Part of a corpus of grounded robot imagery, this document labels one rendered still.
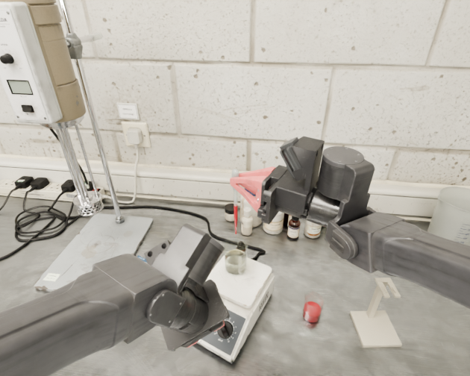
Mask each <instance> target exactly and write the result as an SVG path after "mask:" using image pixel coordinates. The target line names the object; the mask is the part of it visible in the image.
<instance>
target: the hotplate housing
mask: <svg viewBox="0 0 470 376"><path fill-rule="evenodd" d="M274 282H275V276H274V274H273V273H271V275H270V277H269V279H268V280H267V282H266V284H265V285H264V287H263V288H262V290H261V292H260V294H259V295H258V296H257V299H256V300H255V302H254V303H253V305H252V306H251V307H250V308H244V307H242V306H239V305H238V304H235V303H233V302H232V301H229V300H227V299H226V298H223V297H222V296H221V298H222V301H223V303H224V305H225V306H226V307H227V309H228V310H230V311H232V312H234V313H236V314H238V315H240V316H242V317H244V318H245V319H246V320H245V323H244V325H243V327H242V330H241V332H240V334H239V337H238V339H237V341H236V344H235V346H234V349H233V351H232V354H231V355H228V354H226V353H225V352H223V351H220V350H219V349H218V348H215V347H214V346H212V345H211V344H209V343H207V342H205V341H204V340H202V339H200V340H199V341H198V342H197V344H199V345H200V346H202V347H204V348H206V349H207V350H209V351H211V352H213V353H214V354H216V355H217V356H219V357H221V358H222V359H224V360H226V361H228V362H229V363H231V364H232V363H233V362H234V361H235V359H236V356H237V355H238V353H239V351H240V350H241V348H242V346H243V344H244V343H245V341H246V339H247V337H248V335H249V334H250V332H251V330H252V328H253V326H254V324H255V323H256V321H257V319H258V317H259V316H260V314H261V312H262V310H263V308H264V307H265V305H266V303H267V301H268V300H269V297H270V296H271V294H272V292H273V290H274Z"/></svg>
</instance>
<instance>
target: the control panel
mask: <svg viewBox="0 0 470 376"><path fill-rule="evenodd" d="M228 312H229V314H230V317H229V319H225V320H224V321H227V322H230V323H231V324H232V327H233V333H232V334H231V336H230V337H228V338H227V339H223V338H221V337H220V336H219V335H218V333H217V331H215V332H212V333H210V334H208V335H207V336H205V337H204V338H202V340H204V341H205V342H207V343H209V344H211V345H212V346H214V347H215V348H218V349H219V350H220V351H223V352H225V353H226V354H228V355H231V354H232V351H233V349H234V346H235V344H236V341H237V339H238V337H239V334H240V332H241V330H242V327H243V325H244V323H245V320H246V319H245V318H244V317H242V316H240V315H238V314H236V313H234V312H232V311H230V310H228Z"/></svg>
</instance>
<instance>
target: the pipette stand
mask: <svg viewBox="0 0 470 376"><path fill-rule="evenodd" d="M375 282H376V283H377V286H376V289H375V292H374V295H373V296H372V300H371V302H370V305H369V308H368V310H367V311H351V312H350V315H351V318H352V321H353V323H354V326H355V328H356V331H357V334H358V337H359V338H360V341H361V344H362V347H363V348H380V347H401V346H402V344H401V341H400V339H399V338H398V335H397V333H396V332H395V329H394V327H393V326H392V323H391V321H390V320H389V317H388V315H387V314H386V311H385V310H377V307H378V305H379V303H380V300H381V298H382V296H383V297H384V298H390V295H389V293H388V292H387V290H386V285H388V287H389V288H390V290H391V292H392V294H393V295H394V297H395V298H400V297H401V296H400V294H399V292H398V290H397V289H396V287H395V285H394V283H393V282H392V280H391V278H375Z"/></svg>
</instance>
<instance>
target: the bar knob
mask: <svg viewBox="0 0 470 376"><path fill-rule="evenodd" d="M224 322H225V326H224V327H222V328H220V329H218V330H217V333H218V335H219V336H220V337H221V338H223V339H227V338H228V337H230V336H231V334H232V333H233V327H232V324H231V323H230V322H227V321H224Z"/></svg>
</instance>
